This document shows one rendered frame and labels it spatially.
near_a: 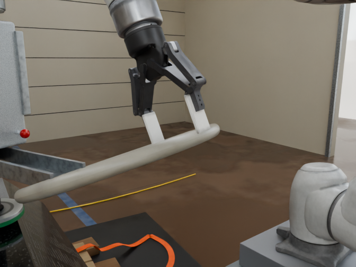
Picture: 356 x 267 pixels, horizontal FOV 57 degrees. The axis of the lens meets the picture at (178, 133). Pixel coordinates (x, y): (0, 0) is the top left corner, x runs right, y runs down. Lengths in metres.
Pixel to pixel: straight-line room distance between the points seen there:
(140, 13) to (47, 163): 0.66
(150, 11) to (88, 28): 6.13
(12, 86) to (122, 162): 0.76
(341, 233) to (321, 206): 0.08
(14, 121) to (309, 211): 0.99
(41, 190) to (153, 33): 0.34
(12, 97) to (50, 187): 0.69
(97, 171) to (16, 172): 0.52
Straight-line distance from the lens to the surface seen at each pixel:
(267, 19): 6.21
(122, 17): 0.63
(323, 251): 1.09
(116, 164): 0.56
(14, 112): 1.27
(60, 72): 6.53
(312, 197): 1.01
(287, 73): 5.89
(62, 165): 1.07
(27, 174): 1.02
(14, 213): 1.35
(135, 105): 0.69
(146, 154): 0.57
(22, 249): 1.23
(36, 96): 6.44
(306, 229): 1.06
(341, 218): 0.96
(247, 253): 1.15
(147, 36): 0.61
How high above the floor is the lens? 1.47
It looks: 13 degrees down
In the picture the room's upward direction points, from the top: straight up
